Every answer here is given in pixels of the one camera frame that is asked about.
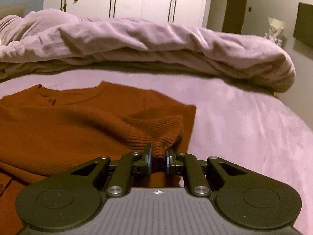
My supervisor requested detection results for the rust brown knit cardigan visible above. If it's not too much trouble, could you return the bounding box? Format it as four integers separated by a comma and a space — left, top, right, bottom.
1, 82, 196, 234

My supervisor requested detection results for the lilac bed sheet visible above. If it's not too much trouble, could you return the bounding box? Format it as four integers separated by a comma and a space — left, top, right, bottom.
1, 69, 312, 234

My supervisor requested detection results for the wrapped flower bouquet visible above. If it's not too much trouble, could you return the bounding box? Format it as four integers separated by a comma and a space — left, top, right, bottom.
264, 17, 286, 47

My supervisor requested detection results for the lilac crumpled duvet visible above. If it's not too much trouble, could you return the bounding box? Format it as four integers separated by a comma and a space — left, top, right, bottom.
1, 9, 296, 92

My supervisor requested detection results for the dark door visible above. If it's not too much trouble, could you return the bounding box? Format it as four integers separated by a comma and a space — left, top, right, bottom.
222, 0, 247, 34

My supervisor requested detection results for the green upholstered headboard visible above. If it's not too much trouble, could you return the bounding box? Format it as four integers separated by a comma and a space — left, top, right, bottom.
0, 3, 26, 19

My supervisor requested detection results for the black wall television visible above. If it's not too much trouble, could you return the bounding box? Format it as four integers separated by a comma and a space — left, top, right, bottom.
293, 3, 313, 46

